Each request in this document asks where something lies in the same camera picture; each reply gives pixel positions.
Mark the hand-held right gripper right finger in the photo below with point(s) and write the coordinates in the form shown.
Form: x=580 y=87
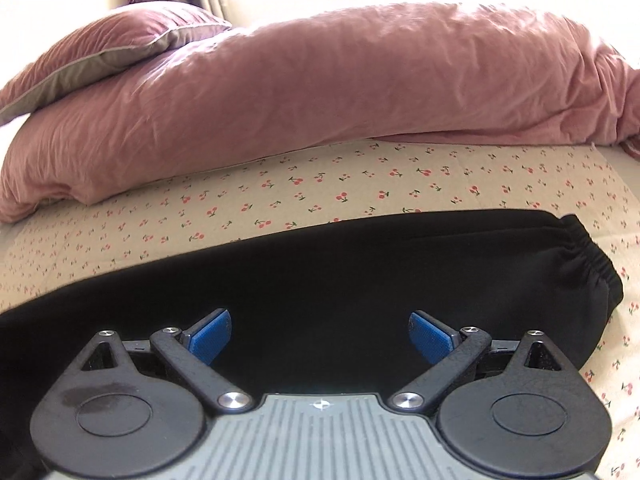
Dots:
x=426 y=336

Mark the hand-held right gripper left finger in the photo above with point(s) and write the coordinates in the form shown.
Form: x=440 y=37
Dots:
x=212 y=334

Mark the black pants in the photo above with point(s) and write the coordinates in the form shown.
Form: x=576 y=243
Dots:
x=320 y=280

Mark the cherry print bed sheet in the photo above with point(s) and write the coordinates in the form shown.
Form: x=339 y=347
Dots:
x=350 y=180

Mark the pink duvet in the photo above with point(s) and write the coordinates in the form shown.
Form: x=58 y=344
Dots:
x=320 y=80

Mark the pink pillow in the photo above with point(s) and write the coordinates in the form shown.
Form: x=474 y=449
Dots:
x=107 y=35

